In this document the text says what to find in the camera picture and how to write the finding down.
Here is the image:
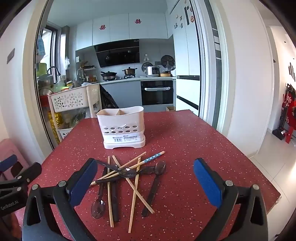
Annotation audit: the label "glass sliding door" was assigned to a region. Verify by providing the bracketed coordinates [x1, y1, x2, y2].
[196, 0, 229, 133]

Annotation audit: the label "hanging blue packet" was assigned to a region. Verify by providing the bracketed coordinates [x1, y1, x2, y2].
[36, 35, 45, 56]

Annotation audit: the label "spice rack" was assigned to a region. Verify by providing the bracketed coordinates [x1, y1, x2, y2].
[77, 67, 97, 84]

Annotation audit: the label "dark translucent spoon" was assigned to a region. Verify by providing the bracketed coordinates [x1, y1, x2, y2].
[95, 166, 158, 184]
[95, 159, 137, 179]
[91, 166, 109, 219]
[142, 160, 167, 217]

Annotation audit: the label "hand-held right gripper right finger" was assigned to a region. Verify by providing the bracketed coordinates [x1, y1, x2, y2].
[193, 158, 269, 241]

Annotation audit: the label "black bag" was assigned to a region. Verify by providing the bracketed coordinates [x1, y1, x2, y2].
[99, 84, 119, 109]

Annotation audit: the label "round divided tray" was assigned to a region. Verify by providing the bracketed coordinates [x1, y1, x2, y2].
[161, 55, 176, 70]

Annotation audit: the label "dark wall decoration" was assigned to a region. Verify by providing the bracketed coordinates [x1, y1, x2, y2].
[287, 62, 296, 83]

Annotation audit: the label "metal faucet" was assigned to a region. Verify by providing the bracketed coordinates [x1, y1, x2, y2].
[46, 66, 62, 84]

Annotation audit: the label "white wall cabinets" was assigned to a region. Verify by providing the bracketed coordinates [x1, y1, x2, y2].
[75, 11, 174, 51]

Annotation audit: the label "red basket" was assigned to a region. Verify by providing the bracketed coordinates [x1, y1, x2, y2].
[39, 95, 52, 110]

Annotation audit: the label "cream plastic utensil holder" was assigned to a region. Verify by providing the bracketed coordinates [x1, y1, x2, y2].
[97, 106, 147, 149]

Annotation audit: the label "red hanging decoration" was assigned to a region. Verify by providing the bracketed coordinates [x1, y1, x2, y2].
[272, 84, 296, 144]

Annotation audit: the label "black range hood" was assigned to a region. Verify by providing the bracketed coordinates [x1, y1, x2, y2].
[94, 39, 140, 68]

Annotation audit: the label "white refrigerator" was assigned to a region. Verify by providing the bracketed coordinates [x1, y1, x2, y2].
[170, 0, 201, 116]

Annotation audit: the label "silver rice cooker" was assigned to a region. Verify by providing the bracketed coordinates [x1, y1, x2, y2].
[145, 65, 161, 77]

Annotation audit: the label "black wok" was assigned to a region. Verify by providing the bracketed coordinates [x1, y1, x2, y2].
[100, 71, 117, 80]

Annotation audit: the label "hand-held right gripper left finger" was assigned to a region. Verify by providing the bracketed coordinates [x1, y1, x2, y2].
[22, 158, 98, 241]

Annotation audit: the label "metal pot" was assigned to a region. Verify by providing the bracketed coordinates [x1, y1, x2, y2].
[37, 74, 55, 90]

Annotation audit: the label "bag of green vegetables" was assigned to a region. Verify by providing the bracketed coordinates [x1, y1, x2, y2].
[69, 111, 88, 128]

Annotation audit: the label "cream plastic storage cart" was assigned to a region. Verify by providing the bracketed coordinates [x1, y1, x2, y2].
[48, 83, 100, 143]

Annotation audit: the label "black chopstick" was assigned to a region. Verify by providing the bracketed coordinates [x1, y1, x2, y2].
[109, 170, 120, 223]

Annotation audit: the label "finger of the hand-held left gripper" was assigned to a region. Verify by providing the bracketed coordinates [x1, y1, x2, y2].
[0, 154, 18, 172]
[0, 162, 42, 197]

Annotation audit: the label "blue patterned chopstick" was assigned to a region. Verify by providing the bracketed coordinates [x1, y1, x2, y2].
[90, 151, 165, 186]

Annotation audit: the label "grey wall plate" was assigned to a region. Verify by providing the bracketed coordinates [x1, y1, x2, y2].
[6, 48, 16, 65]

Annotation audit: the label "grey kitchen counter cabinet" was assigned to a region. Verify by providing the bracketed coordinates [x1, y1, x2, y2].
[100, 77, 176, 109]

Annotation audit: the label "bronze cooking pot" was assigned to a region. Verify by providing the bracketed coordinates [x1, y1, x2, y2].
[122, 67, 138, 76]

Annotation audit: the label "gold foil package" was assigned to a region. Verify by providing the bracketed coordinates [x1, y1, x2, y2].
[47, 109, 63, 142]

